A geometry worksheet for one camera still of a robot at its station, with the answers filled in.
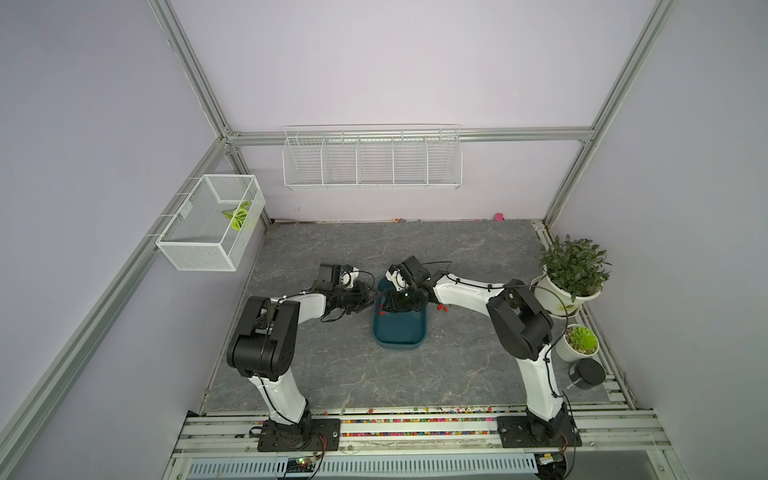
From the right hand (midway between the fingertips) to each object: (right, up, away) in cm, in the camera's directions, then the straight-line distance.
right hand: (384, 305), depth 94 cm
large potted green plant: (+53, +11, -12) cm, 56 cm away
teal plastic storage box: (+3, -7, -5) cm, 9 cm away
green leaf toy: (-40, +27, -13) cm, 50 cm away
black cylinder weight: (+54, -15, -16) cm, 58 cm away
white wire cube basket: (-47, +25, -11) cm, 54 cm away
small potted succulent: (+53, -8, -15) cm, 55 cm away
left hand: (-1, +3, -2) cm, 4 cm away
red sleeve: (+16, +2, -10) cm, 19 cm away
